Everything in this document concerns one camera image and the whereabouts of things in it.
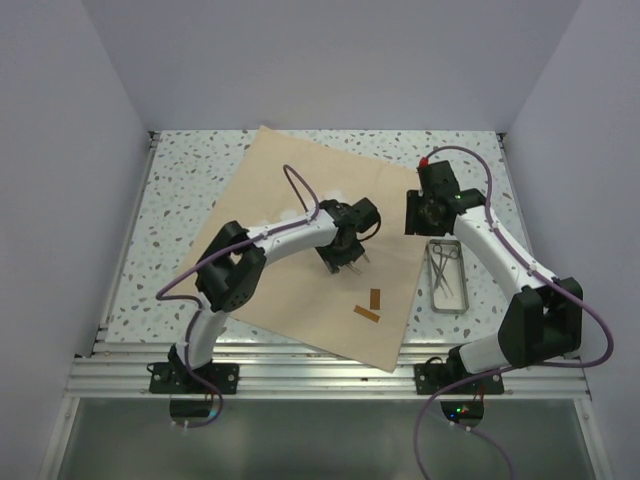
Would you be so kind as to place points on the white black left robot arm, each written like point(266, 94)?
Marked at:
point(228, 272)

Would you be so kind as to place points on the long steel tweezers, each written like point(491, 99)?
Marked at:
point(441, 280)

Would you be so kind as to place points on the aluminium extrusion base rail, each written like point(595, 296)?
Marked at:
point(187, 175)

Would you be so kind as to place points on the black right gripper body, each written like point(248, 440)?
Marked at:
point(419, 218)

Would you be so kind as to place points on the brown bandage strip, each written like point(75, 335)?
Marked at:
point(368, 314)
point(375, 299)

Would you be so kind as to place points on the steel hemostat forceps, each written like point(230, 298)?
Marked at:
point(451, 251)

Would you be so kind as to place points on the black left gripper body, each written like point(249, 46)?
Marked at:
point(337, 254)

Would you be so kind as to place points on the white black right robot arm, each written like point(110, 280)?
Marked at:
point(543, 319)

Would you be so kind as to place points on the white gauze pad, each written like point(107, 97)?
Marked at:
point(335, 195)
point(288, 215)

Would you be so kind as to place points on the short steel tweezers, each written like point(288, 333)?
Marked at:
point(354, 269)

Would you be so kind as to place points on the white gauze pad far right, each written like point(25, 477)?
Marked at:
point(335, 195)

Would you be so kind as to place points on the beige cloth mat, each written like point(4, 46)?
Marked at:
point(298, 297)

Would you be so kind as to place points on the steel instrument tray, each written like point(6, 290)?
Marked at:
point(457, 301)

